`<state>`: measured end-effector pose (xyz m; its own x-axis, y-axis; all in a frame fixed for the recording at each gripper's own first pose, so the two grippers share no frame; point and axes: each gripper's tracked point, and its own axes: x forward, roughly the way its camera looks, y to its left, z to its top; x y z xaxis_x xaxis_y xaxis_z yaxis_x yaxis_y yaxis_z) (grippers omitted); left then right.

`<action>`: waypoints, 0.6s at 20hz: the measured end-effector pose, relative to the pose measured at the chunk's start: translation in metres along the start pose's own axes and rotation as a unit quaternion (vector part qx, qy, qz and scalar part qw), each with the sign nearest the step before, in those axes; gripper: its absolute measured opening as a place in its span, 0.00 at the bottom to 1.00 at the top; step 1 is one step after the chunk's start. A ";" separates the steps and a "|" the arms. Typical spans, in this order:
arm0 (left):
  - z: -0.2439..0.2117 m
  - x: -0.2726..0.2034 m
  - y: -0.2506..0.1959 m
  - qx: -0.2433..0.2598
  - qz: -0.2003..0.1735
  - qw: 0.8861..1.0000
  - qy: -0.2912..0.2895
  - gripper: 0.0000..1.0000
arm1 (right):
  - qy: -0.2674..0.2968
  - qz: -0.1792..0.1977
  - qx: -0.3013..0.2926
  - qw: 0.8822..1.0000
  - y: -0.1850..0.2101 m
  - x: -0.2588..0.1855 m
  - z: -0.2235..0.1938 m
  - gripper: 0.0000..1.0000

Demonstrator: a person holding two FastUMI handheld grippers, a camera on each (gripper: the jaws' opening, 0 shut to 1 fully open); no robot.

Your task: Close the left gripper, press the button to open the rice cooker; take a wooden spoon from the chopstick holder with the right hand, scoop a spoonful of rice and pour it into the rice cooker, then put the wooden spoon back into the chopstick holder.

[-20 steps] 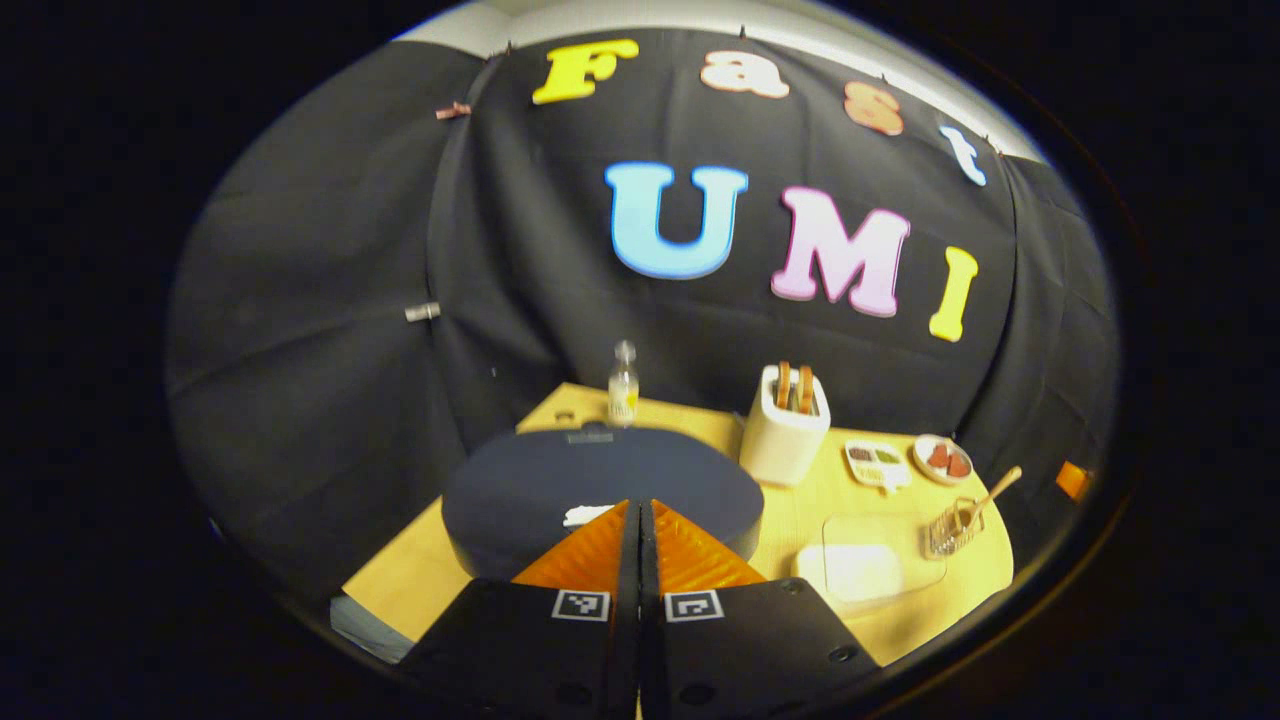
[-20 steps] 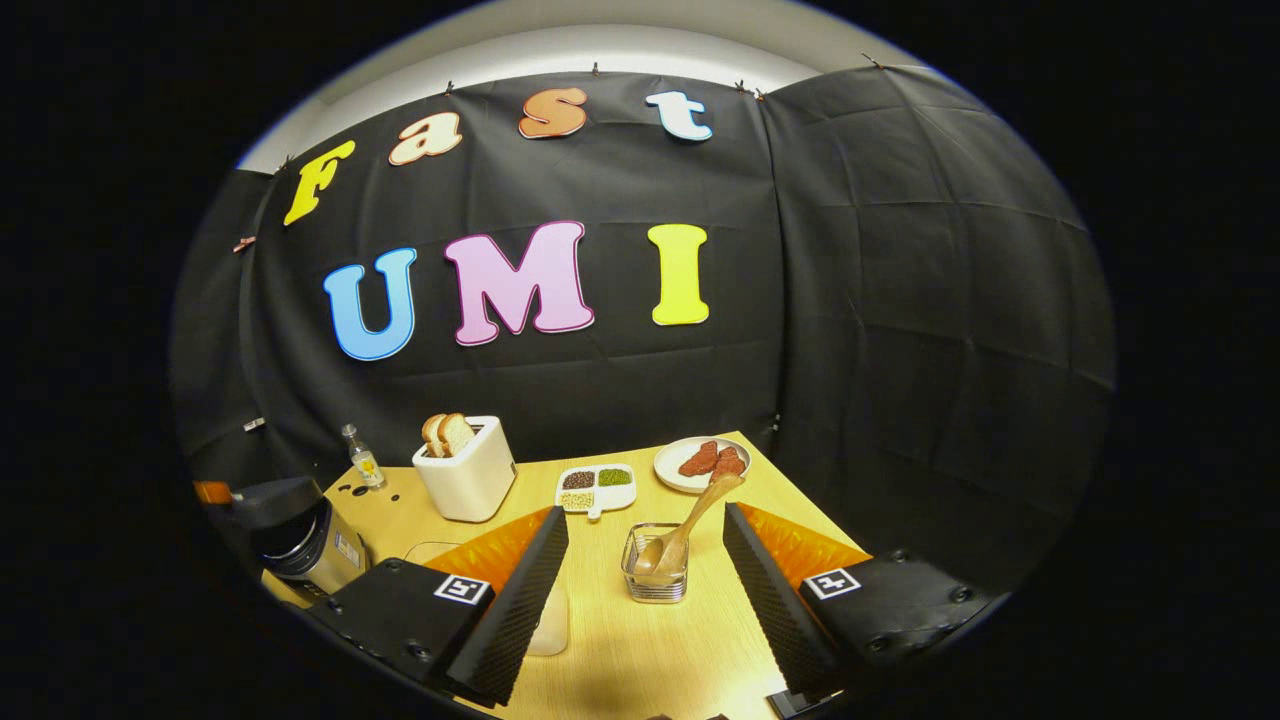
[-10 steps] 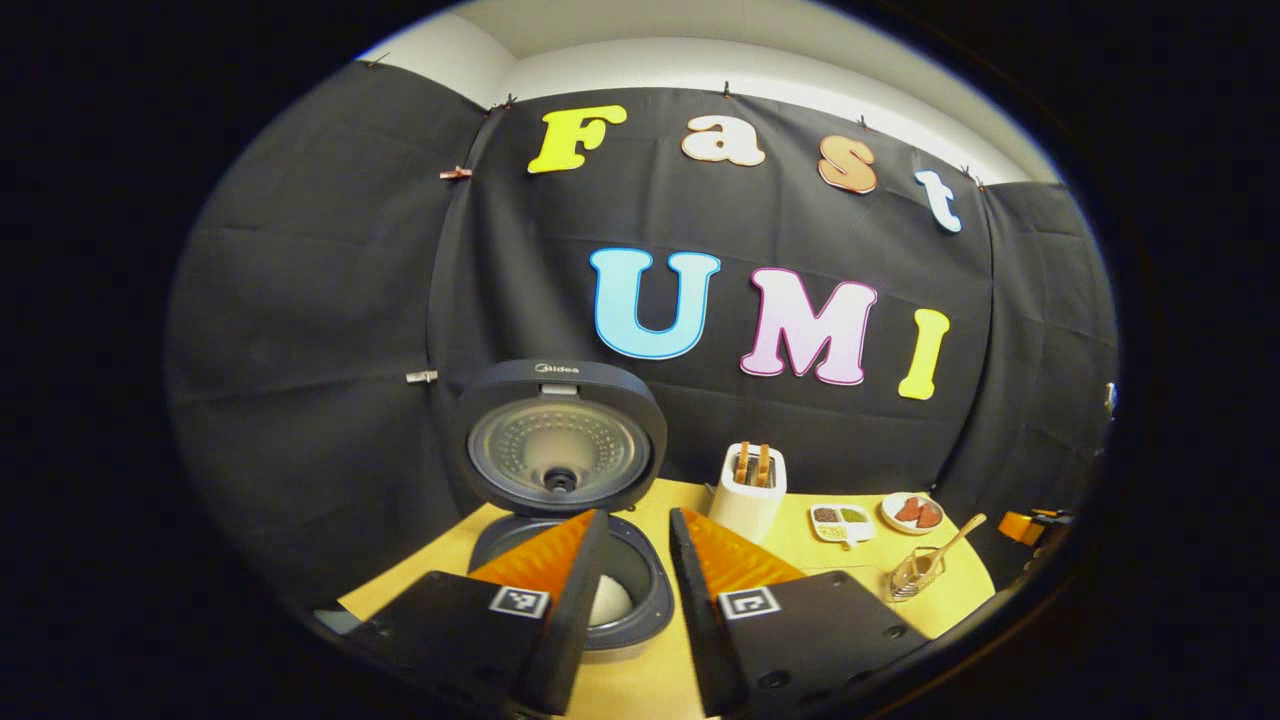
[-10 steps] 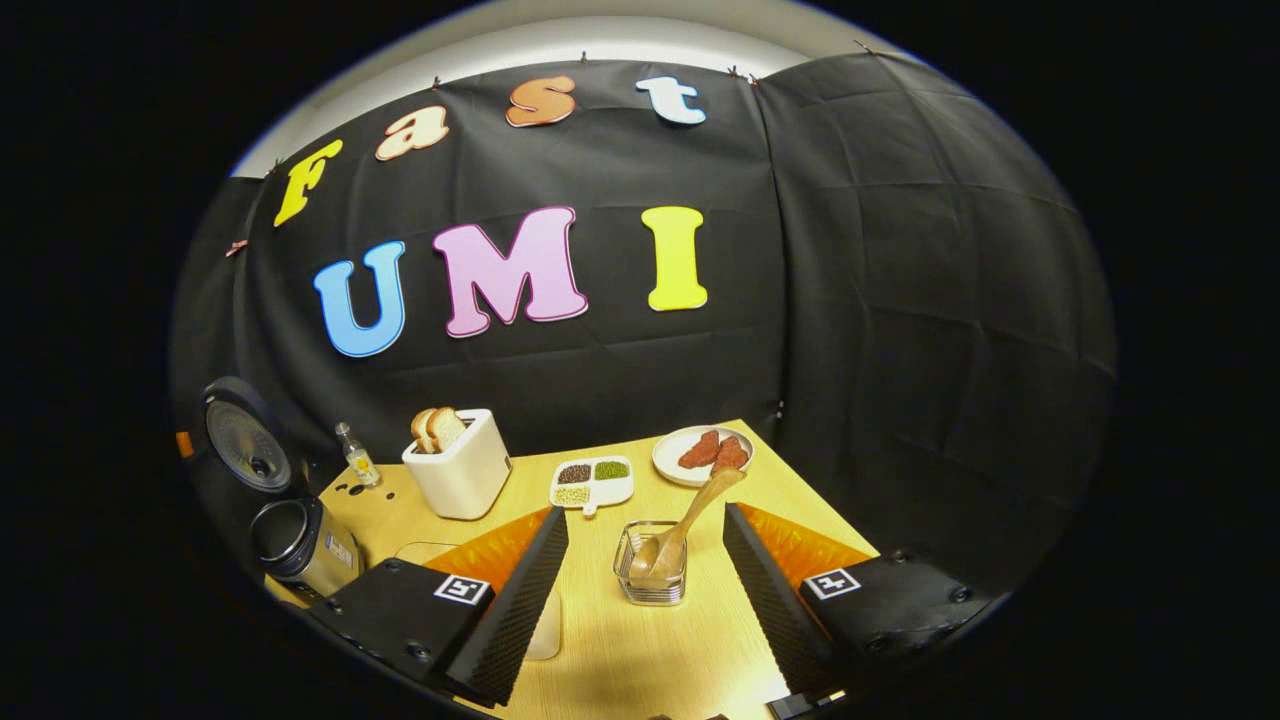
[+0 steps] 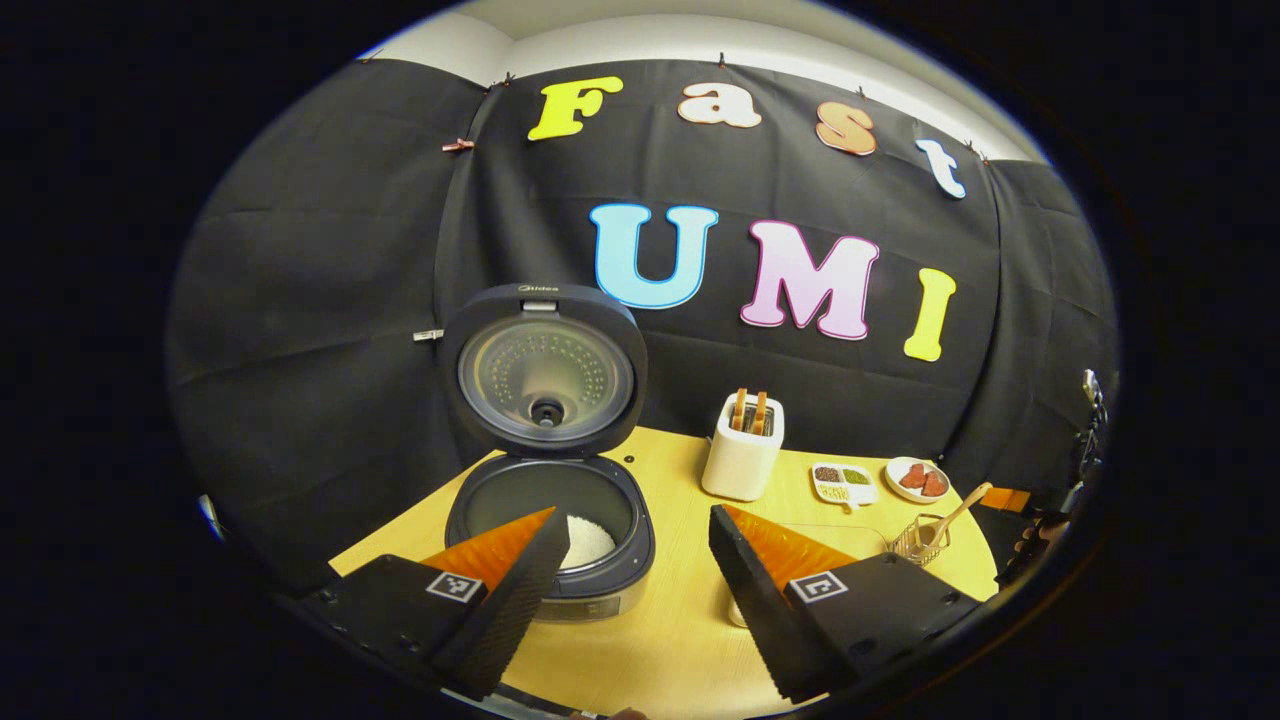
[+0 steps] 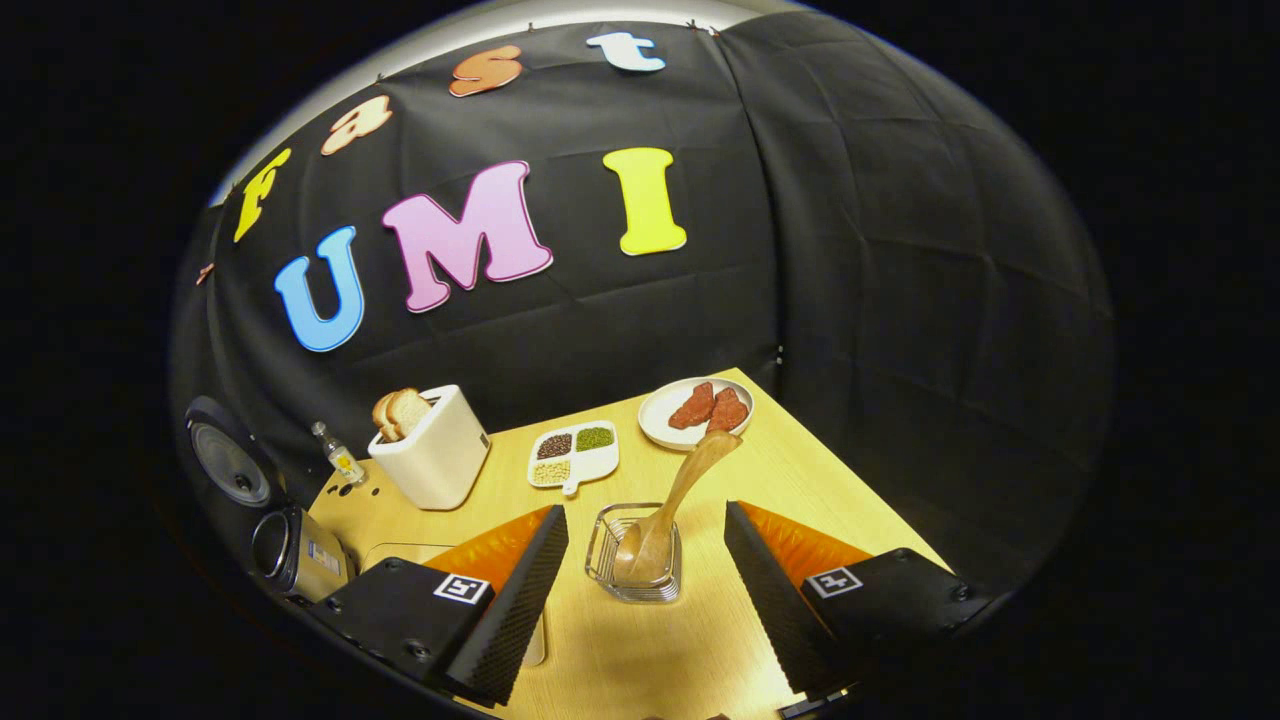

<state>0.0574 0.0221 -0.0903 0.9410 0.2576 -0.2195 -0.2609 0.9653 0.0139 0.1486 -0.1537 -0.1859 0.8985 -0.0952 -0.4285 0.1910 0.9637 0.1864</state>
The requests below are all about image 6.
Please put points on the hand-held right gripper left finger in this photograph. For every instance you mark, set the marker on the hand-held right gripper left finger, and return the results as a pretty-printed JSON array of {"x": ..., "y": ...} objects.
[{"x": 515, "y": 610}]

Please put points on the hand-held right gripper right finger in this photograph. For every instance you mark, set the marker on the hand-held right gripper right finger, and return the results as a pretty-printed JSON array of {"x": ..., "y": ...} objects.
[{"x": 770, "y": 610}]

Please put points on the wooden spoon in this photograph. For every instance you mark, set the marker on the wooden spoon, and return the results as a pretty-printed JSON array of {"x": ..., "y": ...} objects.
[{"x": 690, "y": 480}]

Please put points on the dark grey rice cooker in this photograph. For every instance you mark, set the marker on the dark grey rice cooker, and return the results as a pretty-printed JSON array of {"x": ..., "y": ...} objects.
[{"x": 300, "y": 555}]

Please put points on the cream rice box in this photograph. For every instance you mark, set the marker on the cream rice box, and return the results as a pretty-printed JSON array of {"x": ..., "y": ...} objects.
[{"x": 536, "y": 645}]

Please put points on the white divided grain dish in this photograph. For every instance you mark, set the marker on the white divided grain dish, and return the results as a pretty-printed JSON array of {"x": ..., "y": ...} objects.
[{"x": 590, "y": 465}]

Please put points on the white toaster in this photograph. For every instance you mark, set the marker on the white toaster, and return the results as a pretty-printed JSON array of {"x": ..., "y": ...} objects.
[{"x": 440, "y": 460}]

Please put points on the red meat slice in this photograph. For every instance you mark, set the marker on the red meat slice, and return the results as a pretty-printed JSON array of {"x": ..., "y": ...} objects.
[
  {"x": 692, "y": 407},
  {"x": 730, "y": 408}
]

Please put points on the toasted bread slice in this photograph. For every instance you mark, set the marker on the toasted bread slice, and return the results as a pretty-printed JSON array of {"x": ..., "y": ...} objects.
[
  {"x": 412, "y": 410},
  {"x": 382, "y": 420}
]

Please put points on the round white plate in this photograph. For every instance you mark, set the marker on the round white plate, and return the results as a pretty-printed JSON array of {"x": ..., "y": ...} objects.
[{"x": 655, "y": 415}]

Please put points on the small glass bottle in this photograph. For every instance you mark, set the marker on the small glass bottle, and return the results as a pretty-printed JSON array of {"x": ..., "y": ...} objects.
[{"x": 342, "y": 460}]

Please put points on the pink cloth clip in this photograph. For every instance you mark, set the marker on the pink cloth clip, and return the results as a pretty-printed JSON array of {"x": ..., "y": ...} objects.
[{"x": 205, "y": 273}]

